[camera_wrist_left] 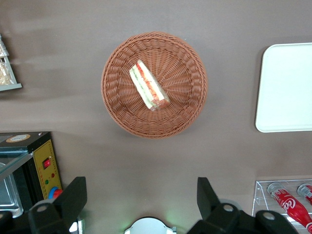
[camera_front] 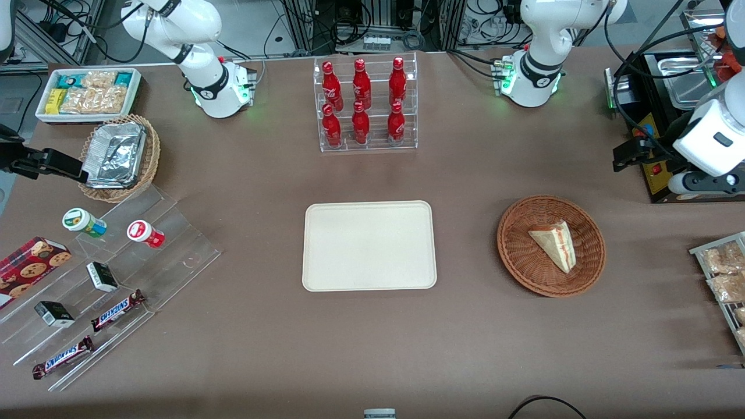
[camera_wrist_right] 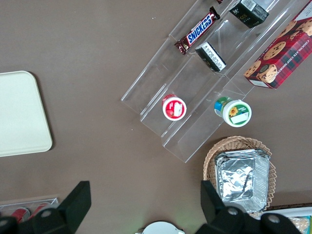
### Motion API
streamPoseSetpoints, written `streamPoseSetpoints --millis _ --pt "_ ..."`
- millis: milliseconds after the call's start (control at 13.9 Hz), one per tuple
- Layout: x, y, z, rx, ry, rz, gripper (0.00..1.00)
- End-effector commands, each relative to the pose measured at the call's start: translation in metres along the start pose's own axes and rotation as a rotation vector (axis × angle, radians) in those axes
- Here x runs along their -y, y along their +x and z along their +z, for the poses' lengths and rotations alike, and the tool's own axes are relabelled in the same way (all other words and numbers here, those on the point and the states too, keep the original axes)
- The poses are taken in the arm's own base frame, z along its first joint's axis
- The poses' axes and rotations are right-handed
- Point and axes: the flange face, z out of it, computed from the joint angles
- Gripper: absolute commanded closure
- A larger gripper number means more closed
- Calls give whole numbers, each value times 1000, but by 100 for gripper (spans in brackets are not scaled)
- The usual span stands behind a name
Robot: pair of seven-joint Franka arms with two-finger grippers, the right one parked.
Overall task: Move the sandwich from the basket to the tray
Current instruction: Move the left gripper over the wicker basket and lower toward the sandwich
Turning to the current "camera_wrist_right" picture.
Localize white round object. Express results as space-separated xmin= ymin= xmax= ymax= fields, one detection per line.
xmin=137 ymin=221 xmax=185 ymax=234

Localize clear acrylic can holder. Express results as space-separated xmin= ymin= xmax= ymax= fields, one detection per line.
xmin=0 ymin=196 xmax=60 ymax=218

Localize small black white-labelled box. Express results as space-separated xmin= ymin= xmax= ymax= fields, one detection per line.
xmin=195 ymin=41 xmax=227 ymax=73

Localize red soda can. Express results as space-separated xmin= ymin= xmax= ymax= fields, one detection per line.
xmin=33 ymin=202 xmax=52 ymax=215
xmin=10 ymin=207 xmax=31 ymax=223

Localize large black tea box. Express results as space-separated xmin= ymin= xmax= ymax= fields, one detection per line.
xmin=229 ymin=0 xmax=270 ymax=29

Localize green sunflower lidded cup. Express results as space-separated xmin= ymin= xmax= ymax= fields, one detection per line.
xmin=214 ymin=96 xmax=253 ymax=128

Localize Snickers chocolate bar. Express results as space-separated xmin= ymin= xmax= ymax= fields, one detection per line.
xmin=174 ymin=6 xmax=221 ymax=56

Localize cream plastic tray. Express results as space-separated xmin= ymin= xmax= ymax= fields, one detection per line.
xmin=0 ymin=70 xmax=54 ymax=158

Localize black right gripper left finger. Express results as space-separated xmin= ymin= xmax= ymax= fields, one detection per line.
xmin=18 ymin=180 xmax=92 ymax=234

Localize woven wicker basket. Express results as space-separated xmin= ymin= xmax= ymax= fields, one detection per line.
xmin=203 ymin=136 xmax=277 ymax=218

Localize stacked aluminium foil trays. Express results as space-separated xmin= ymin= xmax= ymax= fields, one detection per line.
xmin=214 ymin=149 xmax=271 ymax=213

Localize red tartan cookie box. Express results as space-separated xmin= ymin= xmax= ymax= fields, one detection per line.
xmin=243 ymin=1 xmax=312 ymax=90

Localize clear acrylic tiered shelf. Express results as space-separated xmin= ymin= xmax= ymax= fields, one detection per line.
xmin=120 ymin=0 xmax=308 ymax=164

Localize teal packaged snack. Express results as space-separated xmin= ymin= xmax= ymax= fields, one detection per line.
xmin=290 ymin=215 xmax=312 ymax=234

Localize white rectangular tray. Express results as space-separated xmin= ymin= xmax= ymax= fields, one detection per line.
xmin=258 ymin=206 xmax=312 ymax=221

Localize red lidded yogurt cup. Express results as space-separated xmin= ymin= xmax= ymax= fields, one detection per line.
xmin=162 ymin=94 xmax=188 ymax=121

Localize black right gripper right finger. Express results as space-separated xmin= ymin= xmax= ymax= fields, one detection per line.
xmin=195 ymin=180 xmax=259 ymax=234

